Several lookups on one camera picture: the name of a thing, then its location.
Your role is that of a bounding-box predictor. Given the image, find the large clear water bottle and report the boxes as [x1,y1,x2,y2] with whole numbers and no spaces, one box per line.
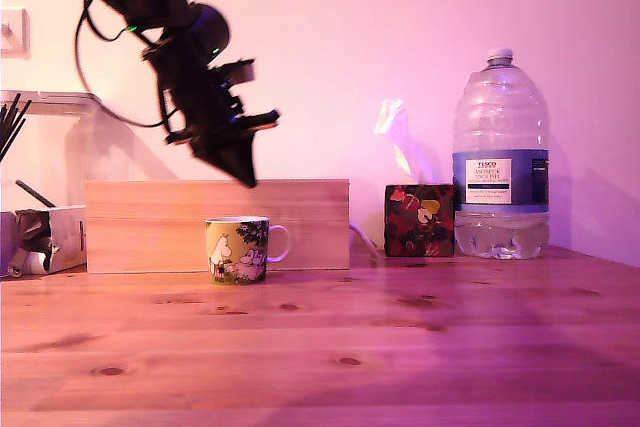
[451,47,552,261]

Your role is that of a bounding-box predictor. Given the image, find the long plain wooden box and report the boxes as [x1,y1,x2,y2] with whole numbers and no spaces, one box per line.
[84,178,351,275]

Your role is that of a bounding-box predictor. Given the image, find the black pen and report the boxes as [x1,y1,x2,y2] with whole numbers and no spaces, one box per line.
[14,179,58,210]

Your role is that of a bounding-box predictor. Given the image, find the white open carton box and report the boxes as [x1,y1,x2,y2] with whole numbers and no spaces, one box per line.
[0,204,88,279]

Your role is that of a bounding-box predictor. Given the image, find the cartoon print coffee mug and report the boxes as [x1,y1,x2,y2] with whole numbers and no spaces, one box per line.
[203,216,292,286]

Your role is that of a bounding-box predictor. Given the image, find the thin black stick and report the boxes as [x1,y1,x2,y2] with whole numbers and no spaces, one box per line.
[0,99,33,162]
[0,92,22,146]

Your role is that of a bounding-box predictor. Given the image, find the gripper camera box with bracket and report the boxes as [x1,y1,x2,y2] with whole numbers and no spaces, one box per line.
[213,58,257,94]

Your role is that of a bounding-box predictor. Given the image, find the long looping black cable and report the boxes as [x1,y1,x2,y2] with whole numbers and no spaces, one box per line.
[74,0,169,128]

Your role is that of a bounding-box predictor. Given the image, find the white tissue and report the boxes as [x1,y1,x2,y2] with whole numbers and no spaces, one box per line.
[374,97,437,186]

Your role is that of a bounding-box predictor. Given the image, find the white cable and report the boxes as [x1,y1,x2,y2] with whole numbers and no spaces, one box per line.
[349,223,382,261]

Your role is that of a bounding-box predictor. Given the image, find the white shelf ledge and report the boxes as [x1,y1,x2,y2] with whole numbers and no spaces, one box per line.
[0,89,104,121]

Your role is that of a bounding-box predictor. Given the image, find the short black cable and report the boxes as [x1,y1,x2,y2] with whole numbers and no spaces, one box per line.
[84,0,132,43]

